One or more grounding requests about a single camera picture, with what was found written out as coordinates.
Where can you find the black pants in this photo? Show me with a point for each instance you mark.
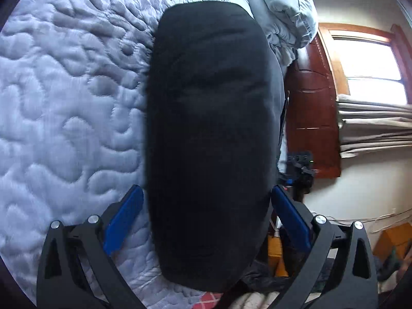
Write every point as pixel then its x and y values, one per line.
pixel 215 96

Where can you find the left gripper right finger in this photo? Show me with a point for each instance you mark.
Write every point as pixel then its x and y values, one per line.
pixel 352 282

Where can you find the beige curtain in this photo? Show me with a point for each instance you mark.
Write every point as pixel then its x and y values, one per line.
pixel 367 127

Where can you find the folded grey duvet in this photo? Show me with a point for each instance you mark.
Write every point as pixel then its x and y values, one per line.
pixel 283 54

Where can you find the dark wooden headboard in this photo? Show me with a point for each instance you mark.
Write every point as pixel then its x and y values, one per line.
pixel 311 121

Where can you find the grey pillow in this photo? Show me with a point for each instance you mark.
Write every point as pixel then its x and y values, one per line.
pixel 286 23

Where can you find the cardboard box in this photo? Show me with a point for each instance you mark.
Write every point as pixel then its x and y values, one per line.
pixel 396 238

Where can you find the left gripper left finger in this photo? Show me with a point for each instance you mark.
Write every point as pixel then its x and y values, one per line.
pixel 75 268

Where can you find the red patterned rug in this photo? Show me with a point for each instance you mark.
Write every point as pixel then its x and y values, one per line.
pixel 207 301

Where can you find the grey quilted bedspread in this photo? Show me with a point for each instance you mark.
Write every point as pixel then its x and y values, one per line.
pixel 72 116

